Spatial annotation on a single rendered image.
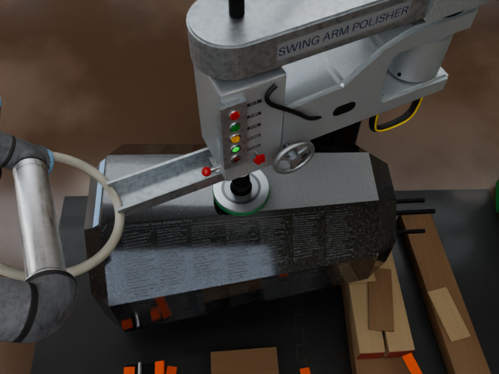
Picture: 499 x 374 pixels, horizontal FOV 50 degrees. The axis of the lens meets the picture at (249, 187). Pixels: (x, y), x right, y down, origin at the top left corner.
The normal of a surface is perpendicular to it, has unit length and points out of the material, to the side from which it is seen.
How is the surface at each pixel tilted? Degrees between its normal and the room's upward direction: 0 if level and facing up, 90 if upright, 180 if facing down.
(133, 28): 0
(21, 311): 48
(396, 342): 0
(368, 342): 0
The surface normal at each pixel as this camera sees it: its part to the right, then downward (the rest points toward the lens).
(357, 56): -0.58, -0.18
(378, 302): 0.00, -0.54
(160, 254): 0.07, 0.21
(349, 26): 0.42, 0.76
